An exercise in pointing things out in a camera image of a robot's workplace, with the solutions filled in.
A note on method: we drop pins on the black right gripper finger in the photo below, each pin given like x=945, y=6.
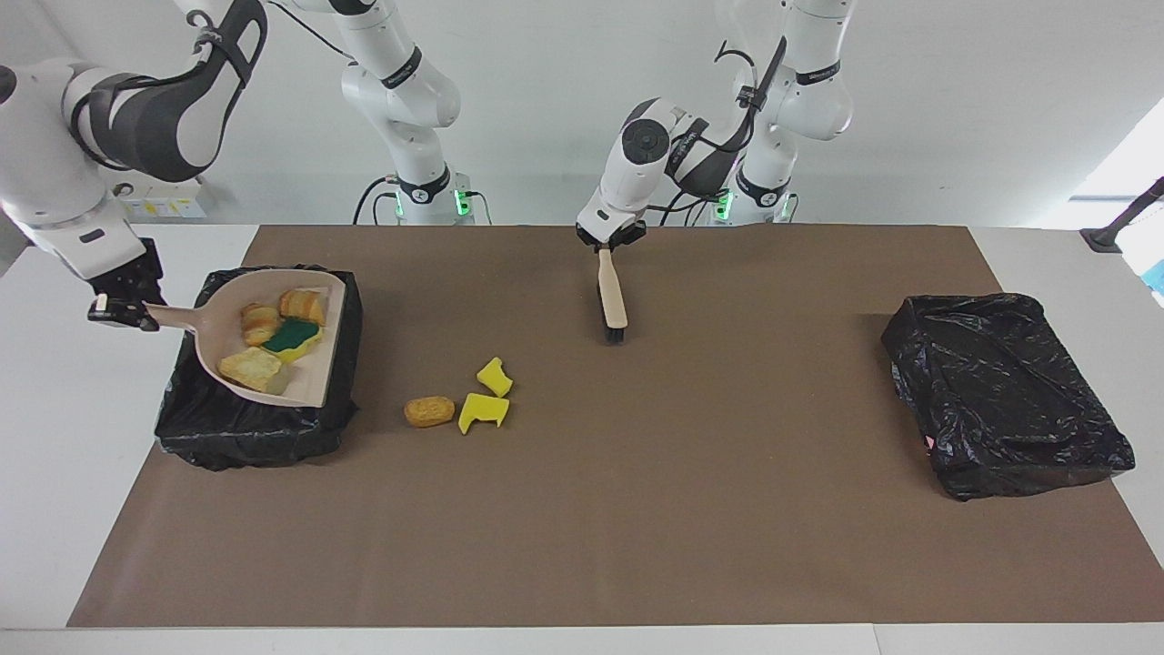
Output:
x=111, y=301
x=123, y=319

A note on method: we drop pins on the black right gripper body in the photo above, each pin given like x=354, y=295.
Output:
x=141, y=277

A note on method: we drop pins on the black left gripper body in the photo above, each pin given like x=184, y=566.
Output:
x=635, y=233

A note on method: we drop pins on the beige hand brush black bristles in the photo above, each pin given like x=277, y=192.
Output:
x=614, y=300

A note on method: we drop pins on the beige plastic dustpan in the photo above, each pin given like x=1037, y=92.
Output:
x=232, y=300

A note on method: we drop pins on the orange striped croissant piece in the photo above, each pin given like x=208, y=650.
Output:
x=259, y=323
x=303, y=307

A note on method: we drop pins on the pale flaky bread piece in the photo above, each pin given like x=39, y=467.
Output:
x=252, y=368

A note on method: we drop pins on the green yellow sponge piece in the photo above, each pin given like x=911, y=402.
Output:
x=293, y=338

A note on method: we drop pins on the wedge yellow sponge piece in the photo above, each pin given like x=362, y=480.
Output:
x=494, y=377

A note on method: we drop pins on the notched yellow sponge piece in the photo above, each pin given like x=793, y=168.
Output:
x=482, y=414

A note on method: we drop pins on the brown bread roll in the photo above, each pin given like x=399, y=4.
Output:
x=429, y=411

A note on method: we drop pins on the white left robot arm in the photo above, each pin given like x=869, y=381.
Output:
x=626, y=186

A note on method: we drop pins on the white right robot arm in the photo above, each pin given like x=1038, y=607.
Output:
x=45, y=146

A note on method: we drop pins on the black bagged bin pink spot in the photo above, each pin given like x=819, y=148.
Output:
x=1000, y=391

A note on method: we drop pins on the brown table mat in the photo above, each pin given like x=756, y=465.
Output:
x=582, y=546

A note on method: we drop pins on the light blue object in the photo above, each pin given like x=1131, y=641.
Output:
x=1157, y=277

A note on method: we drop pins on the white yellow wall socket box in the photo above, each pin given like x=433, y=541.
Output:
x=173, y=202

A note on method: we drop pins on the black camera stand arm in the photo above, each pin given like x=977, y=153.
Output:
x=1114, y=232

